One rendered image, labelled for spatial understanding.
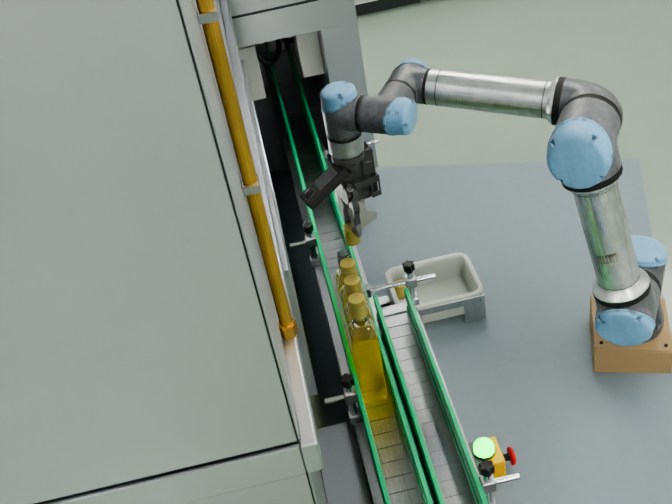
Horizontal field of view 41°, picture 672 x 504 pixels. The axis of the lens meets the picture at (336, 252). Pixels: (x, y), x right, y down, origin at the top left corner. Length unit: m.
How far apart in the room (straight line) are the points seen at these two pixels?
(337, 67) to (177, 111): 1.84
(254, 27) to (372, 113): 0.92
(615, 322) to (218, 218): 1.12
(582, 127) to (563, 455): 0.73
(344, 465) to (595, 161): 0.78
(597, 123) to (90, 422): 1.02
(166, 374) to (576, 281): 1.49
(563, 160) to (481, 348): 0.70
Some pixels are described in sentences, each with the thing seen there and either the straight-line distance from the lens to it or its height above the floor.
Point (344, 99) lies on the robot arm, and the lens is 1.82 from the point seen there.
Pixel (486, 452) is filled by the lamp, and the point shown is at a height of 0.85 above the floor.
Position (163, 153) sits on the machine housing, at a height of 1.88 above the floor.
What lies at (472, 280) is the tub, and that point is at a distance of 2.32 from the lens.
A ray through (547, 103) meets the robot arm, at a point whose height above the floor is 1.42.
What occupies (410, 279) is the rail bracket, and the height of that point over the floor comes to 0.97.
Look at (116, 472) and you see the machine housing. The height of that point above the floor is 1.42.
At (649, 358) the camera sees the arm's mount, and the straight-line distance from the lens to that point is 2.17.
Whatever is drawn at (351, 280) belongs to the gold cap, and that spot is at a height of 1.16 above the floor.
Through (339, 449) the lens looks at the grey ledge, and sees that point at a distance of 1.91.
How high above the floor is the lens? 2.35
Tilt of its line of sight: 38 degrees down
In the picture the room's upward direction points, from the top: 11 degrees counter-clockwise
